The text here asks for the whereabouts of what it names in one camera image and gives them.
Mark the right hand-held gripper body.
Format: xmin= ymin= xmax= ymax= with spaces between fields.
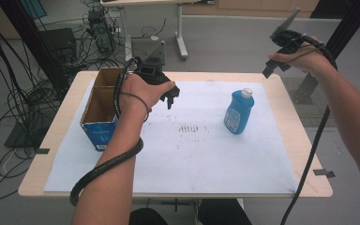
xmin=269 ymin=7 xmax=304 ymax=55

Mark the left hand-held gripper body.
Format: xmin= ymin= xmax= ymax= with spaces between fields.
xmin=133 ymin=40 xmax=172 ymax=86

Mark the blue bottle with white cap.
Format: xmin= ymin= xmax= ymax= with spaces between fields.
xmin=223 ymin=87 xmax=255 ymax=136

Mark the blue cardboard box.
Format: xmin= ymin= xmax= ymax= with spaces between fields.
xmin=80 ymin=67 xmax=129 ymax=153

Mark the person's left hand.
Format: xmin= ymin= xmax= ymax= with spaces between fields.
xmin=118 ymin=73 xmax=176 ymax=122

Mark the person's right hand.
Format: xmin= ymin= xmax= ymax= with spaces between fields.
xmin=267 ymin=37 xmax=336 ymax=79

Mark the white desk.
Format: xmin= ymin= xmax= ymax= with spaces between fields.
xmin=99 ymin=0 xmax=215 ymax=62

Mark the grey patterned floor mat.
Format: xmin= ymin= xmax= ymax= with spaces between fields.
xmin=280 ymin=76 xmax=348 ymax=128

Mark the black computer tower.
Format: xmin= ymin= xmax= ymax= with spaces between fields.
xmin=87 ymin=8 xmax=115 ymax=54

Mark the white table mat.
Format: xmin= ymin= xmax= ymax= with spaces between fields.
xmin=43 ymin=80 xmax=298 ymax=195

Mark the black equipment box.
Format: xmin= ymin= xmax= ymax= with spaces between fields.
xmin=38 ymin=27 xmax=78 ymax=64

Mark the person's left leg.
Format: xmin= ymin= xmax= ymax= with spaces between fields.
xmin=128 ymin=207 xmax=170 ymax=225

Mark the person's leg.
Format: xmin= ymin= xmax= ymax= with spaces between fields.
xmin=196 ymin=198 xmax=253 ymax=225
xmin=128 ymin=207 xmax=170 ymax=225

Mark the person's right leg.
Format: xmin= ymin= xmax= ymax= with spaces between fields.
xmin=196 ymin=198 xmax=253 ymax=225

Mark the teal board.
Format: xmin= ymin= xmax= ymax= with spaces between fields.
xmin=20 ymin=0 xmax=48 ymax=20

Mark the thin black wrist cord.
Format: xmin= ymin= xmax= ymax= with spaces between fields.
xmin=120 ymin=91 xmax=153 ymax=124

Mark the black metal frame post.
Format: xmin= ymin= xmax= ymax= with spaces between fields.
xmin=0 ymin=0 xmax=71 ymax=95
xmin=292 ymin=0 xmax=360 ymax=106

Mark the thick black left gripper cable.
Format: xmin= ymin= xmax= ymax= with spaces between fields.
xmin=69 ymin=55 xmax=145 ymax=207

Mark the thick black gripper cable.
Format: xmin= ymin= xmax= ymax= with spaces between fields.
xmin=69 ymin=55 xmax=145 ymax=207
xmin=279 ymin=31 xmax=338 ymax=225

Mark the thick black right gripper cable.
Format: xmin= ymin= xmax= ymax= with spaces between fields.
xmin=279 ymin=31 xmax=338 ymax=225

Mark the tangle of black floor cables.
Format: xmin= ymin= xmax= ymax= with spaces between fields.
xmin=0 ymin=6 xmax=129 ymax=201

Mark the black floor base plate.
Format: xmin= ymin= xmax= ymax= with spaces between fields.
xmin=4 ymin=118 xmax=57 ymax=149

